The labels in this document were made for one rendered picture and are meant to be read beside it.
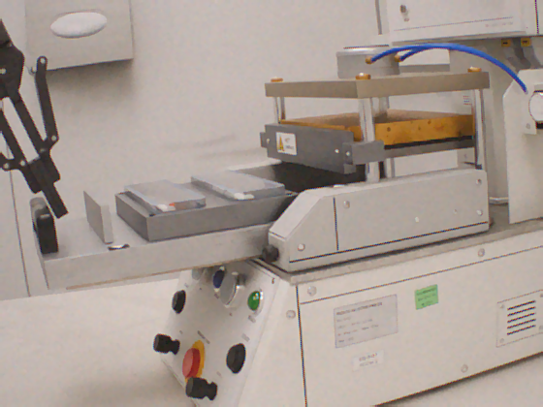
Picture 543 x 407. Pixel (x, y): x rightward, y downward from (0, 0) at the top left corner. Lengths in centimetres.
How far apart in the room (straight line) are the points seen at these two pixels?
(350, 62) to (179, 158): 143
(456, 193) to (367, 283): 14
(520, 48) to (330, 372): 47
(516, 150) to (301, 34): 154
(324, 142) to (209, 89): 147
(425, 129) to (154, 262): 34
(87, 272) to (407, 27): 60
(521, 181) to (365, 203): 22
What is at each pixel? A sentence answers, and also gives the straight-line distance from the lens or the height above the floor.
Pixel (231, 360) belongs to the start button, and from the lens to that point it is 80.
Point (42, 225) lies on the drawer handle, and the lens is 78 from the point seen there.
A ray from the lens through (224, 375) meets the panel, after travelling 84.
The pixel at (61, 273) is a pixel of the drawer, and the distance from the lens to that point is 75.
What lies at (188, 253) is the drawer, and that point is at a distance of 77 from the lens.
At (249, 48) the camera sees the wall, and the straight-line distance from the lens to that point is 233.
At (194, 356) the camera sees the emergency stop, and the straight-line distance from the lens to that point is 91.
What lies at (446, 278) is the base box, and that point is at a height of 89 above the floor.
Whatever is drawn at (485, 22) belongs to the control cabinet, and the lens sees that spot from 95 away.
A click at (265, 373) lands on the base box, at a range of 77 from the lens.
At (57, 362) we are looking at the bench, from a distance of 111.
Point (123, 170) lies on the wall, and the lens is 229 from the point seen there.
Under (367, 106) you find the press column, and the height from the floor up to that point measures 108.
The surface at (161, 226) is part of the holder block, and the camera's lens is 77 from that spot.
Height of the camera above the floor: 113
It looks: 10 degrees down
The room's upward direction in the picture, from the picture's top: 5 degrees counter-clockwise
